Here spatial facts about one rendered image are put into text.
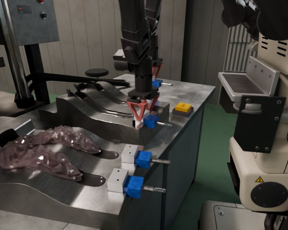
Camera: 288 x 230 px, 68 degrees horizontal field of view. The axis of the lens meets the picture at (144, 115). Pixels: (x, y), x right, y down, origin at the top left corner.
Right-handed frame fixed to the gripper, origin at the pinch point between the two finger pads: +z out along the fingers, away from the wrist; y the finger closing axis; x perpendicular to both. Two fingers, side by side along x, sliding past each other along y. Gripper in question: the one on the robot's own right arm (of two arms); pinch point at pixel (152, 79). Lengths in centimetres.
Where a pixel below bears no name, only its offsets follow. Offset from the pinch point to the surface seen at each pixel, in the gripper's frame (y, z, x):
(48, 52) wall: -143, 22, -254
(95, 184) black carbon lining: 59, 10, 14
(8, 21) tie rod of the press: 25, -26, -60
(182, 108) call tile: 0.7, 12.0, 16.0
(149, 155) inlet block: 45, 8, 22
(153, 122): 31.5, 5.3, 16.4
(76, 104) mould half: 35.1, 2.6, -14.3
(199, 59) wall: -220, 30, -36
